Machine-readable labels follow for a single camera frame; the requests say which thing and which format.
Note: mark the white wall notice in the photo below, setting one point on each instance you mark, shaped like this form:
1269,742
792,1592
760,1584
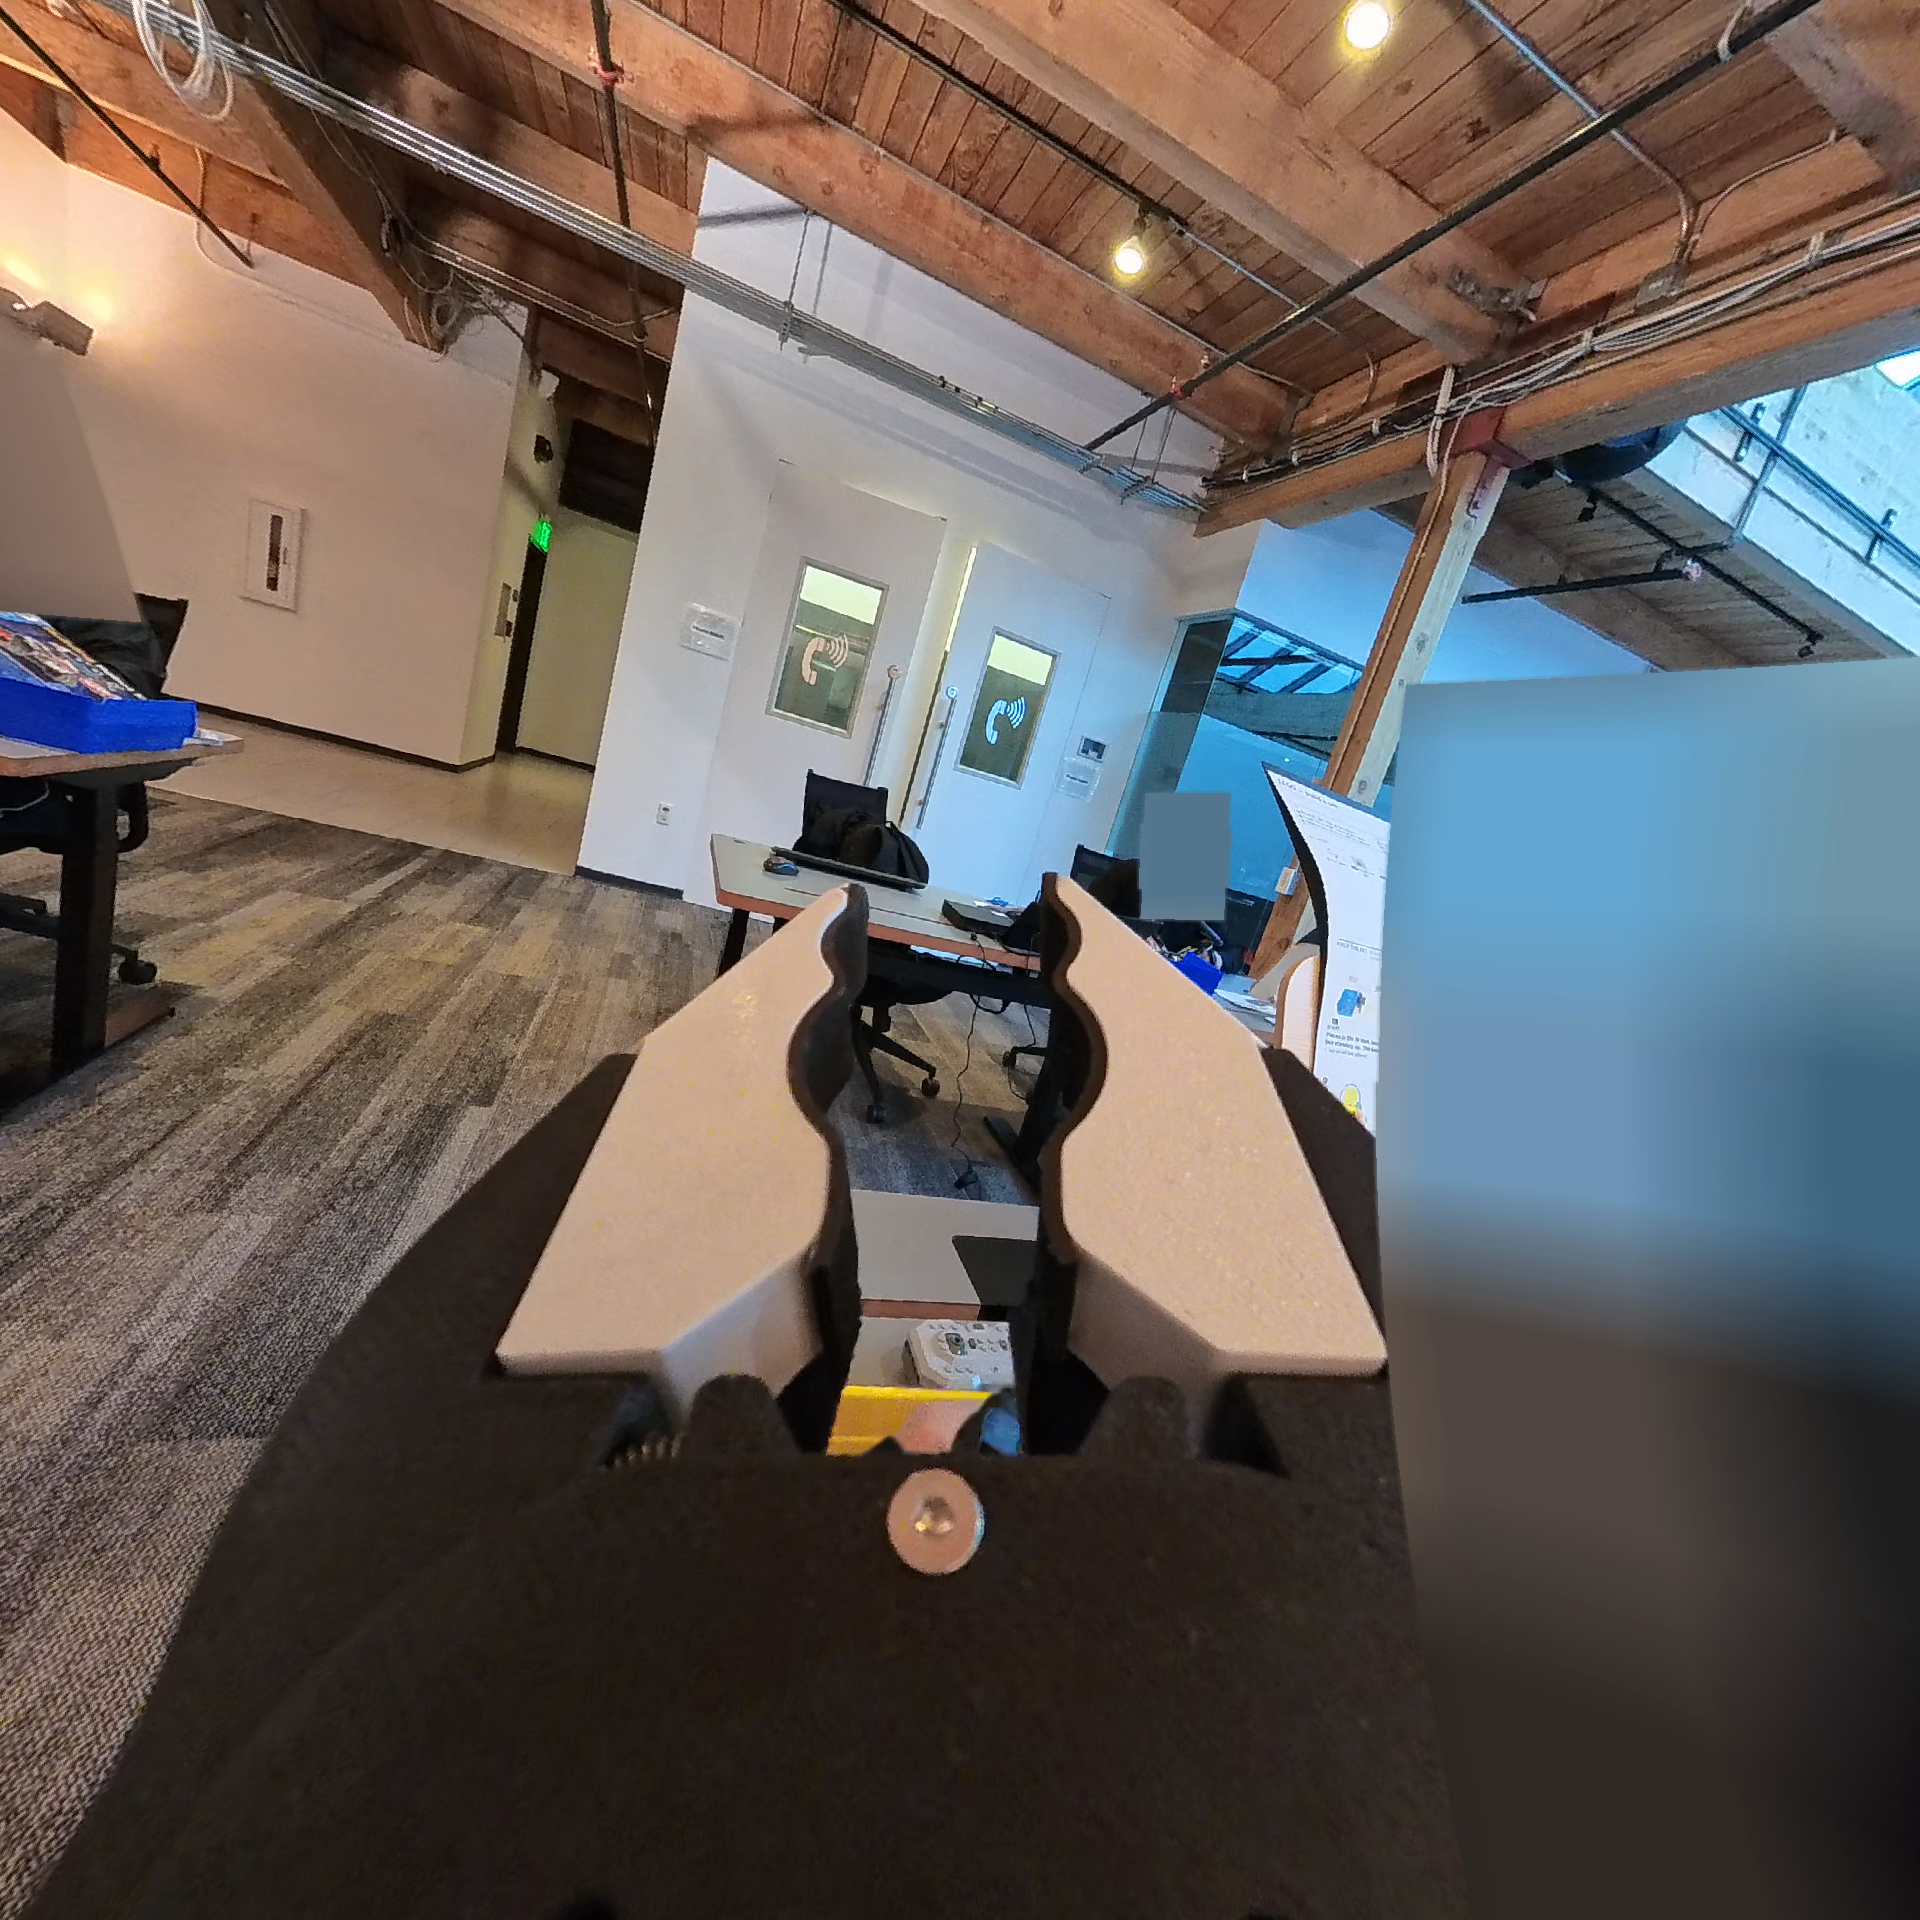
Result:
1081,781

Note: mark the white instruction booklet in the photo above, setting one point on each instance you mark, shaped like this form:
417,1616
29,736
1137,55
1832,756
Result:
1351,899

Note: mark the black bag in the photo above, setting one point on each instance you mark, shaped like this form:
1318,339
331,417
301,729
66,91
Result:
879,847

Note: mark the ceiling spotlight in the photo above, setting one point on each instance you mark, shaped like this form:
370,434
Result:
1366,24
1128,255

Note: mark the wall lamp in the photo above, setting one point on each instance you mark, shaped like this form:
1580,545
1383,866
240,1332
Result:
62,323

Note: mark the blue bin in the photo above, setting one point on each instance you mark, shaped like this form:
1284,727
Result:
1197,971

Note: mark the black flat stand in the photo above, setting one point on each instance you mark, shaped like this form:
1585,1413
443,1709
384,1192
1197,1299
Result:
1005,1267

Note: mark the black flat device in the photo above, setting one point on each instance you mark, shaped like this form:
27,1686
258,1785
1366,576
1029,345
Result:
974,917

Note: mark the white remote-like device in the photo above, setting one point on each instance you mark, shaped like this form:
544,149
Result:
960,1352

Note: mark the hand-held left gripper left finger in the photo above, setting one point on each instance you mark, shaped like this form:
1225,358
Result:
705,1169

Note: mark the skylight window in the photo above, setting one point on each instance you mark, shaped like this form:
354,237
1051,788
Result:
1828,466

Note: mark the white wall sign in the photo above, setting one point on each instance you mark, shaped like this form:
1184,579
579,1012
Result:
709,632

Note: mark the blue printed box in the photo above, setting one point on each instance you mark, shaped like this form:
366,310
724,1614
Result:
89,720

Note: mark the glass partition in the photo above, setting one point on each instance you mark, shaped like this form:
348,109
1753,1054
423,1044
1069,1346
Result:
1184,706

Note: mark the booth door blue phone sign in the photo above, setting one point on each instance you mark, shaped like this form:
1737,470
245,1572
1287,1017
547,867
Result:
1020,595

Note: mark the light wood-edged desk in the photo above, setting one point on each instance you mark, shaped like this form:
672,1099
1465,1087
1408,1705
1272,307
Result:
907,1244
81,930
898,907

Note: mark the black keyboard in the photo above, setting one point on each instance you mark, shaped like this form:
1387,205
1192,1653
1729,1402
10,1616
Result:
833,867

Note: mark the yellow plastic bin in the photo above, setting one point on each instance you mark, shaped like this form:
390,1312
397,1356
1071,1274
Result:
871,1417

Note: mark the slanted wooden post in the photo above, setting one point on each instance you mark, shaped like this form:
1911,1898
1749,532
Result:
1410,632

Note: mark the booth door orange phone sign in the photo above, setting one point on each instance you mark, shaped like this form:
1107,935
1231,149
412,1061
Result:
833,526

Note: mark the wooden booklet stand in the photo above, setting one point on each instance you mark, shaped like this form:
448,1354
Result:
1298,997

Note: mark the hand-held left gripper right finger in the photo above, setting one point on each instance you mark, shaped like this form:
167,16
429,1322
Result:
1202,1169

